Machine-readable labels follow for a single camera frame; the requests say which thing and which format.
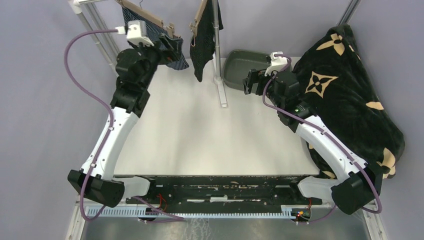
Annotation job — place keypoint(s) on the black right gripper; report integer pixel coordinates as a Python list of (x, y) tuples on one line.
[(256, 76)]

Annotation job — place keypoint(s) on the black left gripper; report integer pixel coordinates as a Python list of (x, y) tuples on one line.
[(174, 49)]

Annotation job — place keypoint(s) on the blue striped underwear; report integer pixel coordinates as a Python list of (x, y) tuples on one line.
[(153, 32)]

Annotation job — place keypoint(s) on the black striped underwear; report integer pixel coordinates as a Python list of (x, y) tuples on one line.
[(204, 48)]

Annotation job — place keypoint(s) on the wooden clip hanger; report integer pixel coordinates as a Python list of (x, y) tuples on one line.
[(195, 24)]

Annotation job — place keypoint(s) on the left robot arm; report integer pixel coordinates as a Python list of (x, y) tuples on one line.
[(135, 67)]

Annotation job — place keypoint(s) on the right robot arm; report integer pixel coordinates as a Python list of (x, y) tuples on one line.
[(357, 181)]

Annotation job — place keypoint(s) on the green plastic tray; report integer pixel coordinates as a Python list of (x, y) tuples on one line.
[(238, 65)]

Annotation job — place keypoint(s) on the centre rack pole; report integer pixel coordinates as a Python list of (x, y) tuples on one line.
[(217, 52)]

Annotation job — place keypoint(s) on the rack pole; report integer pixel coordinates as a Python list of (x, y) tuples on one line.
[(90, 17), (217, 52)]

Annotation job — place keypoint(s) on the black floral blanket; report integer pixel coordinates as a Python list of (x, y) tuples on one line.
[(334, 82)]

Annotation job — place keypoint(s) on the left rack pole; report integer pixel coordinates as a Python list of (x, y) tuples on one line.
[(90, 17)]

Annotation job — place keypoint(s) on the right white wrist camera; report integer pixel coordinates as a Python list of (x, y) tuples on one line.
[(277, 62)]

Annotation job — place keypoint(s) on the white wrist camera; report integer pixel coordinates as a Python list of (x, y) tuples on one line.
[(136, 33), (277, 62)]

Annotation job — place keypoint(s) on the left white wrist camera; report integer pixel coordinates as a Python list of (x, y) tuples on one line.
[(136, 33)]

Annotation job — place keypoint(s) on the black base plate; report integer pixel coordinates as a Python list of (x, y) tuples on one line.
[(238, 194)]

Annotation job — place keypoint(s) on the white cable duct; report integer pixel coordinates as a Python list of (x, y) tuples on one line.
[(145, 212)]

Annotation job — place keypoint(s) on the aluminium frame rails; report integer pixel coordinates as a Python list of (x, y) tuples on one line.
[(327, 224)]

